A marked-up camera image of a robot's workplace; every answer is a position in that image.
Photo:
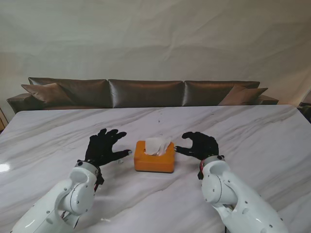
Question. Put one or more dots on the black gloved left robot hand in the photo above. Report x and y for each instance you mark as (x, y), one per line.
(102, 150)

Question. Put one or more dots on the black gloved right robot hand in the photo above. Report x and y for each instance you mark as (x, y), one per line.
(201, 146)

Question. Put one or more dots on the orange plastic tissue box cover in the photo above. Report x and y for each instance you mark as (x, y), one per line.
(153, 162)

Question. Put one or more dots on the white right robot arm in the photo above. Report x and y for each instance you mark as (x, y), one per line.
(230, 194)

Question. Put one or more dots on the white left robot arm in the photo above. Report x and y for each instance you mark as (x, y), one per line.
(63, 196)

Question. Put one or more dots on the brown leather sofa back cushion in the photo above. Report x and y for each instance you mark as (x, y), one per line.
(206, 93)
(145, 93)
(90, 92)

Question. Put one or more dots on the brown satin throw pillow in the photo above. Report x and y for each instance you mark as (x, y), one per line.
(243, 95)
(46, 93)

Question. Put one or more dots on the brown leather sofa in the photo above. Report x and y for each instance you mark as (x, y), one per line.
(19, 102)

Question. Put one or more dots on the wooden furniture piece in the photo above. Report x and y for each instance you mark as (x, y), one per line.
(2, 121)

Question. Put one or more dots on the dark side furniture piece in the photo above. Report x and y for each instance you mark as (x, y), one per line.
(306, 109)

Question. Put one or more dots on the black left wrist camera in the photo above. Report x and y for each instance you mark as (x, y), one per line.
(100, 179)

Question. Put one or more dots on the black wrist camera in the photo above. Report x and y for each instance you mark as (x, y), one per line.
(200, 176)
(100, 179)

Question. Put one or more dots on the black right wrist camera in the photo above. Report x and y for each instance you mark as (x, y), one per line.
(200, 176)

